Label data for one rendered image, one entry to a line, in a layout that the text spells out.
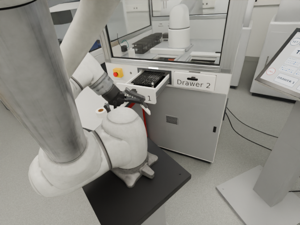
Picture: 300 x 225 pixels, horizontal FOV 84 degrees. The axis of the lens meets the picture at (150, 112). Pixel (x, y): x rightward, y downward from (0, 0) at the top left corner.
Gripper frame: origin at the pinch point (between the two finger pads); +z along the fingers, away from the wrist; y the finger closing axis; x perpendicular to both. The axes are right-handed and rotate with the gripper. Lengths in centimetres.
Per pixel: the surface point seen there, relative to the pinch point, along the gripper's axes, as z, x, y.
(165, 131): 62, 56, -15
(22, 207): 20, 14, -143
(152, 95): 7.7, 27.6, 6.3
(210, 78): 26, 37, 41
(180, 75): 17, 48, 26
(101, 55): -20, 128, -36
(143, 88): 1.8, 30.5, 3.9
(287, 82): 32, 6, 67
